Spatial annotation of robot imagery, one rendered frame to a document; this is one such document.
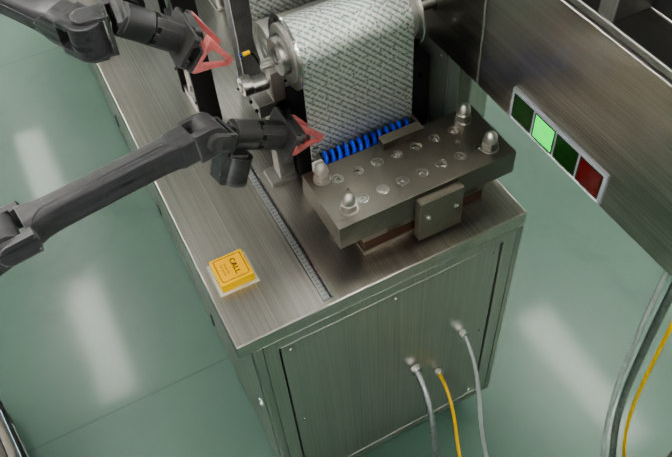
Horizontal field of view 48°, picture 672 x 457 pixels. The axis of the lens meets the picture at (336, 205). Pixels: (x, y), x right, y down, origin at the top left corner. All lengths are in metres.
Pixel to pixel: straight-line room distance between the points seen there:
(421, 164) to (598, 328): 1.22
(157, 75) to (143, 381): 1.00
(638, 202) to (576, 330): 1.33
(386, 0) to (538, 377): 1.39
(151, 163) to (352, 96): 0.41
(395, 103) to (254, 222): 0.39
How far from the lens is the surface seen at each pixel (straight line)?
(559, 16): 1.23
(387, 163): 1.49
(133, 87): 1.97
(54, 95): 3.52
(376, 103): 1.51
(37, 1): 1.32
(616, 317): 2.59
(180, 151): 1.32
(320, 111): 1.45
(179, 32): 1.28
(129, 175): 1.31
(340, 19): 1.39
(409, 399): 2.03
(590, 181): 1.30
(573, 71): 1.24
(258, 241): 1.55
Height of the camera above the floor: 2.12
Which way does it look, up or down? 50 degrees down
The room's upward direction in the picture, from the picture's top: 5 degrees counter-clockwise
